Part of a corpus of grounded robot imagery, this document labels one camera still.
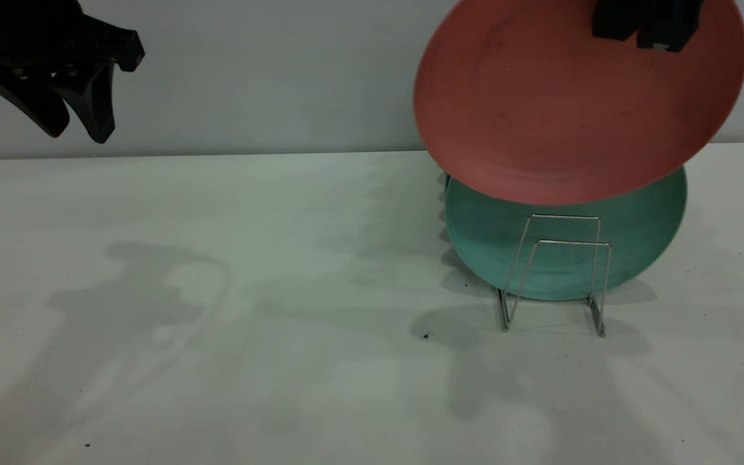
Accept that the pink round plate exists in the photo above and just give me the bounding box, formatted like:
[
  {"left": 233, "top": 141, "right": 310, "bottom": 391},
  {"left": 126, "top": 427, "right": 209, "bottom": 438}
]
[{"left": 413, "top": 0, "right": 744, "bottom": 206}]

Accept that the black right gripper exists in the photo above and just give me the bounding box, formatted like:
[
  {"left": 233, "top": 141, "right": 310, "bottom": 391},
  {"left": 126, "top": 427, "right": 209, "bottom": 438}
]
[{"left": 592, "top": 0, "right": 704, "bottom": 53}]

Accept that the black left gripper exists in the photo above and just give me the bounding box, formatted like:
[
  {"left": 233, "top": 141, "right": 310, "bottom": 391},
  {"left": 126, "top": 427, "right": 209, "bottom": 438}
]
[{"left": 0, "top": 0, "right": 146, "bottom": 144}]

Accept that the green round plate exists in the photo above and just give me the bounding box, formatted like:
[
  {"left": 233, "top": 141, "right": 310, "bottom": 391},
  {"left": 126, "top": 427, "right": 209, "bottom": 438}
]
[{"left": 444, "top": 165, "right": 688, "bottom": 302}]

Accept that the silver wire plate rack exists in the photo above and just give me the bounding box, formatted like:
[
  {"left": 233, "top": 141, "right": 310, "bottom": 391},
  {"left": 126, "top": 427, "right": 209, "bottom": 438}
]
[{"left": 497, "top": 214, "right": 612, "bottom": 338}]

